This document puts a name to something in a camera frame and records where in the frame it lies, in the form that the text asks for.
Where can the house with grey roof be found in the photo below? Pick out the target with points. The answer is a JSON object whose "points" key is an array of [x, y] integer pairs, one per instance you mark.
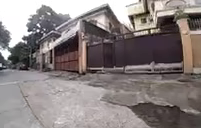
{"points": [[68, 46]]}

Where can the dark brown metal gate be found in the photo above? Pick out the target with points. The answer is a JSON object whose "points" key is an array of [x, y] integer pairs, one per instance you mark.
{"points": [[138, 50]]}

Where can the dark vehicle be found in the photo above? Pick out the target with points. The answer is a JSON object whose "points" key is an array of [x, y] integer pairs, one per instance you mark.
{"points": [[23, 66]]}

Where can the large dark tree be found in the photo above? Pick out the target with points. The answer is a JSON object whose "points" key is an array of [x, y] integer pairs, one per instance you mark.
{"points": [[44, 20]]}

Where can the beige multi-storey building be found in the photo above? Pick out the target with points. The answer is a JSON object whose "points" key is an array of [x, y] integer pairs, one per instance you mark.
{"points": [[148, 16]]}

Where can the grey concrete road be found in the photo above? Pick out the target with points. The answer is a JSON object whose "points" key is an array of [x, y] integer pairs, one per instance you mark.
{"points": [[71, 100]]}

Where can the beige wall with pillar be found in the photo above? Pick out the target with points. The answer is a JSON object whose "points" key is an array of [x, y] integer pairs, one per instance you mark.
{"points": [[186, 50]]}

